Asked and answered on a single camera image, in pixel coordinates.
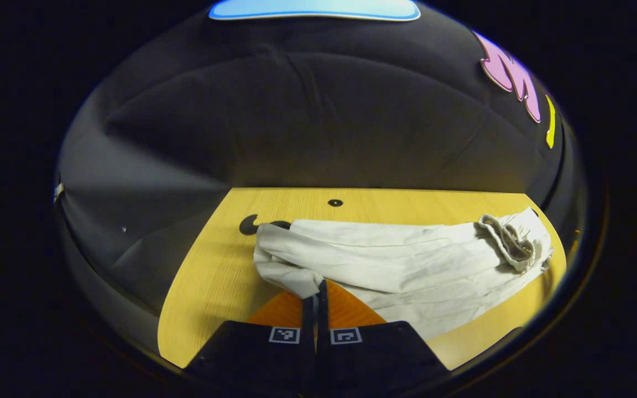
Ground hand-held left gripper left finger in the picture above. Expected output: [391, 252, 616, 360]
[183, 290, 317, 396]

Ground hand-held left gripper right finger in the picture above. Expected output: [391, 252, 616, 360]
[316, 279, 452, 396]

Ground white jeans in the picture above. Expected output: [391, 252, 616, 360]
[252, 207, 555, 342]

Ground black curved table mark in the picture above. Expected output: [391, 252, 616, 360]
[239, 214, 293, 236]

